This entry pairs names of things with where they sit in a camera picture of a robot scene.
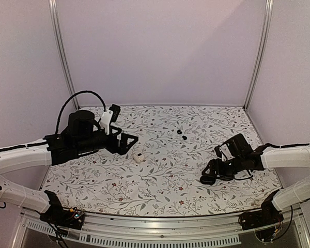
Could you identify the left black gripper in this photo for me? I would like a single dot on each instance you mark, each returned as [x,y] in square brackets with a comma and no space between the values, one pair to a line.
[115,149]

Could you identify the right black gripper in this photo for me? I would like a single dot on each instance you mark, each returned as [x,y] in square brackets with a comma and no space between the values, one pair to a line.
[213,164]

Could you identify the white earbud charging case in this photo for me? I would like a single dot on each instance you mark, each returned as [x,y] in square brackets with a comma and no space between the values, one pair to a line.
[138,157]

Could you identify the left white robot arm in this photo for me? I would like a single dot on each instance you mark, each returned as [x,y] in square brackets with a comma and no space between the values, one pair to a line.
[83,135]

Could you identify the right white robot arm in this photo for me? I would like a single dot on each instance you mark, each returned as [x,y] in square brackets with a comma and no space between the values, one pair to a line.
[236,155]

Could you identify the floral patterned table mat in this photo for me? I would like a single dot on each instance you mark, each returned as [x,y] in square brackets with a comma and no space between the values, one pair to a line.
[167,182]

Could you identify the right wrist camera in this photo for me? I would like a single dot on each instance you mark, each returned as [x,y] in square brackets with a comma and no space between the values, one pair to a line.
[223,152]

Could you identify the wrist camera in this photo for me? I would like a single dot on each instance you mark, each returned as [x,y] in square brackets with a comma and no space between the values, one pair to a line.
[108,117]
[223,152]

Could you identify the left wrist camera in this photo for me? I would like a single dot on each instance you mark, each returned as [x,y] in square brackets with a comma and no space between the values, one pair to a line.
[108,117]

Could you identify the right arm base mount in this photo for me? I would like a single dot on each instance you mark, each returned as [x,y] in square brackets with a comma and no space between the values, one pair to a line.
[267,215]

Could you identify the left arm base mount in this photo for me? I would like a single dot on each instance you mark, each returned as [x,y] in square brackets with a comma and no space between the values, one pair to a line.
[60,216]

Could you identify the front aluminium rail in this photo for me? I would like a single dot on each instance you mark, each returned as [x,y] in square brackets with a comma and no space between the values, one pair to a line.
[106,230]

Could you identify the left aluminium frame post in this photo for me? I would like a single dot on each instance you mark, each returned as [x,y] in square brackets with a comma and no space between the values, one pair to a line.
[60,46]

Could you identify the aluminium frame post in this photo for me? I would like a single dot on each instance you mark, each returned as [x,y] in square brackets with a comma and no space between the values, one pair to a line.
[260,53]
[60,46]

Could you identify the right aluminium frame post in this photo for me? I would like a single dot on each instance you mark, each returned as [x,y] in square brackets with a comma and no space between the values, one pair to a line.
[260,53]

